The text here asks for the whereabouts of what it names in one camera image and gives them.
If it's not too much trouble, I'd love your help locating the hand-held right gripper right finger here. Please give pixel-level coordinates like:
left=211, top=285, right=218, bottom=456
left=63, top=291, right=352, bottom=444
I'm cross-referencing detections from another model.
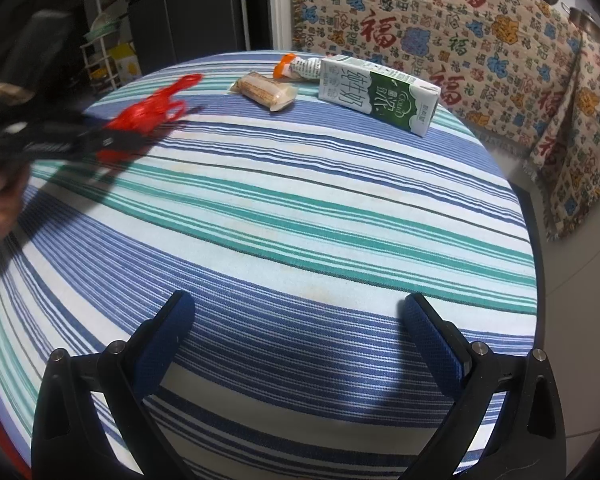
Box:
left=404, top=292, right=568, bottom=480

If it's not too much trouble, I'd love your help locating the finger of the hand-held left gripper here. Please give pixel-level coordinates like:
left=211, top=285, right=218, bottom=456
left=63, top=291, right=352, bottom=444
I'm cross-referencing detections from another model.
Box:
left=22, top=134, right=150, bottom=165
left=45, top=114, right=131, bottom=137

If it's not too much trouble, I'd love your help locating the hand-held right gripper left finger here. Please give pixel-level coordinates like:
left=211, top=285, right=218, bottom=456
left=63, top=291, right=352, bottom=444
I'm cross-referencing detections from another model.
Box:
left=30, top=290, right=197, bottom=480

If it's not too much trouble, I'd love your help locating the red plastic bag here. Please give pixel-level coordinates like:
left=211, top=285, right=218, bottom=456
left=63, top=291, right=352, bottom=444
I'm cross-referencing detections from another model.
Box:
left=105, top=73, right=203, bottom=133

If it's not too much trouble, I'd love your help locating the person's left hand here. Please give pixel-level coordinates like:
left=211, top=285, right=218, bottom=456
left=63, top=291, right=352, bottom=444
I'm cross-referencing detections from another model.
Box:
left=0, top=164, right=32, bottom=241

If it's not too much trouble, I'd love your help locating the yellow cardboard box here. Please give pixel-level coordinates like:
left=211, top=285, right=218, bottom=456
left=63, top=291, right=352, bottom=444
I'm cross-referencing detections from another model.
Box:
left=110, top=42, right=144, bottom=82

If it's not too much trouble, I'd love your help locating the green plate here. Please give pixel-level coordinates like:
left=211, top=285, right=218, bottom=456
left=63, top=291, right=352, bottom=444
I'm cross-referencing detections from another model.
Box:
left=82, top=11, right=127, bottom=43

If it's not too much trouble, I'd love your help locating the dark refrigerator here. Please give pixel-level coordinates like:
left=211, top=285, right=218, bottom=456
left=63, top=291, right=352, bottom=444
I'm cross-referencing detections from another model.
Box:
left=122, top=0, right=247, bottom=80

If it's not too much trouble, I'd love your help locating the clear biscuit packet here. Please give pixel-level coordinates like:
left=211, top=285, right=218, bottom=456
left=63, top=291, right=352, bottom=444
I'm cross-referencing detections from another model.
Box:
left=229, top=71, right=299, bottom=112

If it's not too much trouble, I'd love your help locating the orange and white snack wrapper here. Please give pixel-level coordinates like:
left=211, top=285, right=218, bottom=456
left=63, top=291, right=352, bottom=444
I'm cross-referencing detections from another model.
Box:
left=272, top=52, right=326, bottom=82

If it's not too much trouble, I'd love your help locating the green and white milk carton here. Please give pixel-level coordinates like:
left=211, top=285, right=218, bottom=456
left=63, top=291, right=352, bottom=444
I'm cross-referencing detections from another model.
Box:
left=317, top=54, right=442, bottom=138

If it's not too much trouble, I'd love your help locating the printed blanket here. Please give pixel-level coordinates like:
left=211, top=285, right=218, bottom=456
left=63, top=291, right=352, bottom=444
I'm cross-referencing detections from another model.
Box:
left=289, top=0, right=600, bottom=242

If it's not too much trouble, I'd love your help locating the steel pot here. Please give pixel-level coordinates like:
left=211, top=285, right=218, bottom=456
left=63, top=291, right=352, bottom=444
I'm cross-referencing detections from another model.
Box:
left=561, top=2, right=600, bottom=47

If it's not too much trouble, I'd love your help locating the white wire rack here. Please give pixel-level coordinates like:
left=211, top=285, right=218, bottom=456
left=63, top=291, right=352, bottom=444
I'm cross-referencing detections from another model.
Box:
left=79, top=39, right=123, bottom=97

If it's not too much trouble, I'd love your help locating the white door frame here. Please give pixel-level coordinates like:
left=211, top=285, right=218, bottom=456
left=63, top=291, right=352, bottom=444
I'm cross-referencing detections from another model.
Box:
left=240, top=0, right=295, bottom=55

